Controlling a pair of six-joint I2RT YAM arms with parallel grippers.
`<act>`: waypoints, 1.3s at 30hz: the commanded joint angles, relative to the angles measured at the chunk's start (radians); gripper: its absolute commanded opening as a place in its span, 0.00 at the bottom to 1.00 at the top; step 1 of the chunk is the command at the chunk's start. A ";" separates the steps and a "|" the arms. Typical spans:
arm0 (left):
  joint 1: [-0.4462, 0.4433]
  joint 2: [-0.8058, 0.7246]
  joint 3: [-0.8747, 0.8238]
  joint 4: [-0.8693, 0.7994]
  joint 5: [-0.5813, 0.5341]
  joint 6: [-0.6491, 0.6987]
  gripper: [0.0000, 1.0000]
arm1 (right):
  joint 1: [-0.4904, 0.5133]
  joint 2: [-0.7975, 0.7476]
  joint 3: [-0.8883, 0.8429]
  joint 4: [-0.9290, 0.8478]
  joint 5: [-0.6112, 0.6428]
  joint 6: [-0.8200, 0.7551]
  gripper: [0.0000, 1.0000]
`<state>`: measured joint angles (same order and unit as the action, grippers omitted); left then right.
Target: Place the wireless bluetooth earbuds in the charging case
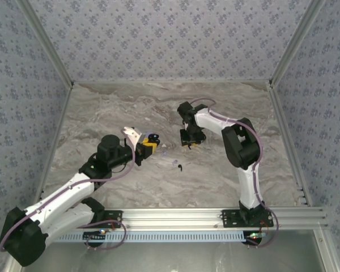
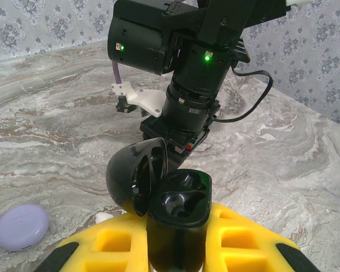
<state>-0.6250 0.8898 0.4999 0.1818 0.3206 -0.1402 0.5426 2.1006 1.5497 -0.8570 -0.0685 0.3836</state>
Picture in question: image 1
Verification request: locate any wide aluminium frame rail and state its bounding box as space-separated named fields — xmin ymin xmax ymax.
xmin=101 ymin=207 xmax=329 ymax=231

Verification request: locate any thin aluminium frame rail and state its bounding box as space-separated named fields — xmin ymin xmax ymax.
xmin=70 ymin=80 xmax=273 ymax=85

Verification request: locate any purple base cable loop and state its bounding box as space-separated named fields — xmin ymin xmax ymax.
xmin=245 ymin=208 xmax=281 ymax=249
xmin=84 ymin=220 xmax=128 ymax=252

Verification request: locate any slotted pale blue cable duct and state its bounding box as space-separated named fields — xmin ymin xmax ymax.
xmin=56 ymin=231 xmax=249 ymax=244

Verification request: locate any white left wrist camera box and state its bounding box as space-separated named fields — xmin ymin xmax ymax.
xmin=121 ymin=126 xmax=144 ymax=152

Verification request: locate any aluminium frame lower rail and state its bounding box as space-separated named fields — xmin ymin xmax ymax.
xmin=4 ymin=256 xmax=26 ymax=272
xmin=313 ymin=229 xmax=340 ymax=272

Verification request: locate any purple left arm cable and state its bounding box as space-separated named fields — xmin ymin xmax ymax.
xmin=0 ymin=135 xmax=137 ymax=252

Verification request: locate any grey metal base panel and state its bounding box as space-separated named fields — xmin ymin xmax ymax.
xmin=19 ymin=229 xmax=328 ymax=272

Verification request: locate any aluminium frame side rail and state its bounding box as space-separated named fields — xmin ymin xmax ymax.
xmin=35 ymin=83 xmax=74 ymax=203
xmin=267 ymin=82 xmax=313 ymax=206

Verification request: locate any small circuit board with LED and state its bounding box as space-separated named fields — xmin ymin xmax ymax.
xmin=244 ymin=231 xmax=266 ymax=241
xmin=83 ymin=231 xmax=107 ymax=241

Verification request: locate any aluminium frame corner post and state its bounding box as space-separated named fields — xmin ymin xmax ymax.
xmin=16 ymin=0 xmax=75 ymax=88
xmin=269 ymin=0 xmax=334 ymax=87

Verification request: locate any thin black left wrist wire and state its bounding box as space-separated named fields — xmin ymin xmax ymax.
xmin=112 ymin=165 xmax=133 ymax=174

